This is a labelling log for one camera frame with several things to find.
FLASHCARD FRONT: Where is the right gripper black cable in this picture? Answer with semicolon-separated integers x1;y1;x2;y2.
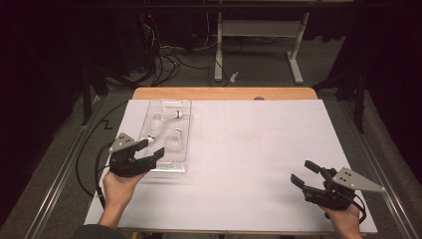
350;193;368;224

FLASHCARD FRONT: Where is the tangle of floor cables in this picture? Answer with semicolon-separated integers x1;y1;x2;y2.
142;13;230;88

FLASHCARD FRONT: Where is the white metal desk frame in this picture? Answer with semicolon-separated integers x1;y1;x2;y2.
213;11;312;86

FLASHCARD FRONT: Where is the black metal stand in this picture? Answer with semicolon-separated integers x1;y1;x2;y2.
81;64;110;126
313;66;367;133

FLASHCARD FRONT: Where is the person's left hand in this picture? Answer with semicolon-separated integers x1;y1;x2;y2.
103;170;147;214

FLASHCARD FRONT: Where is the long black floor cable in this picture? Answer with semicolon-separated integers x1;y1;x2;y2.
75;100;130;198

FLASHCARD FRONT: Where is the clear plastic box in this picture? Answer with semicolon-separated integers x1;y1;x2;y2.
133;99;193;174

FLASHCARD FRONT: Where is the person's right hand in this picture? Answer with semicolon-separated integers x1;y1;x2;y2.
319;203;364;239

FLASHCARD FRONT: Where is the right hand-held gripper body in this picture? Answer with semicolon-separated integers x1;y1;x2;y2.
304;166;387;212

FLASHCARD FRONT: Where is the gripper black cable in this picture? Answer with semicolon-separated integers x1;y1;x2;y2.
350;193;368;224
94;142;115;209

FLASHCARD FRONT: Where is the white shuttlecock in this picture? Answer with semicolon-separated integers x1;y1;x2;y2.
146;114;164;144
161;110;184;121
164;127;184;152

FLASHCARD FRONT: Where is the dark computer case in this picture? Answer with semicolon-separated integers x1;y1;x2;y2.
112;13;157;76

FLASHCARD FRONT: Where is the metal floor rail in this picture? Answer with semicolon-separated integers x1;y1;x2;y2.
24;96;107;239
337;99;422;239

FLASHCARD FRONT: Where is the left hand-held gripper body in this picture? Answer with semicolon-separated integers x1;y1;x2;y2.
108;131;157;178

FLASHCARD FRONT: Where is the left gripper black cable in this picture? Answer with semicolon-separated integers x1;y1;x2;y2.
94;142;115;209

